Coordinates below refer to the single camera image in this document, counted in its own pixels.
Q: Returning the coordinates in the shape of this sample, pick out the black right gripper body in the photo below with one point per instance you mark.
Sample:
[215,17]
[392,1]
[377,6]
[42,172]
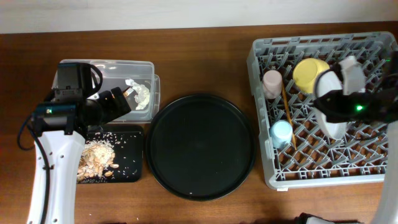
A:
[356,106]

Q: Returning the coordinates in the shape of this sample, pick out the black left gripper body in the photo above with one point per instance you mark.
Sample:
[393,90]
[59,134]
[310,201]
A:
[109,109]

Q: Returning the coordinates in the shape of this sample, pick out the white tissue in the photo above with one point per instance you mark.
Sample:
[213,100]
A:
[140,97]

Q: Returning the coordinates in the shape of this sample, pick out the grey round plate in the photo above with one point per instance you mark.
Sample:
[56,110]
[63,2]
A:
[329,82]

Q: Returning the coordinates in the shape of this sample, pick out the noodle and rice leftovers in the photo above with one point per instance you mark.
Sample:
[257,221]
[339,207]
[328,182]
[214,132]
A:
[96,158]

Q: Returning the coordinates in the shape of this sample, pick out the yellow bowl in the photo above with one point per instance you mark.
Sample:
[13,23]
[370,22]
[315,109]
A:
[306,71]

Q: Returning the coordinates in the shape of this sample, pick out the wooden chopstick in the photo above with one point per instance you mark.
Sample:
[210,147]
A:
[286,106]

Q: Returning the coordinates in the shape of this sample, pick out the blue plastic cup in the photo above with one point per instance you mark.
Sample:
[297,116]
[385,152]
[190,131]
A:
[281,133]

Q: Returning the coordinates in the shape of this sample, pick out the pink plastic cup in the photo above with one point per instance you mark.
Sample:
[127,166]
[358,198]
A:
[272,84]

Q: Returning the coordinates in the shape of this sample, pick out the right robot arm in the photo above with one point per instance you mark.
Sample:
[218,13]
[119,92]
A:
[386,91]

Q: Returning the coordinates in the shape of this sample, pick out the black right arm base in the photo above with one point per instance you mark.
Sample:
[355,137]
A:
[305,218]

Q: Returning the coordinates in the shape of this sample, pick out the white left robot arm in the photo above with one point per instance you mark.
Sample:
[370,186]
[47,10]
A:
[59,126]

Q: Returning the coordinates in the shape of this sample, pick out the grey dishwasher rack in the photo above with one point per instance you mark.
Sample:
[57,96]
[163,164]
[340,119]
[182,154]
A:
[361,155]

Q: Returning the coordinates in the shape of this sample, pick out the clear plastic bin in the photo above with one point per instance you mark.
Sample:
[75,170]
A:
[116,72]

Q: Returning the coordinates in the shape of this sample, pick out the black rectangular tray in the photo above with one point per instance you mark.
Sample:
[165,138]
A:
[127,155]

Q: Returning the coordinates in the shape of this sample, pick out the black round tray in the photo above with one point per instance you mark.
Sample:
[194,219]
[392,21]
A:
[200,147]

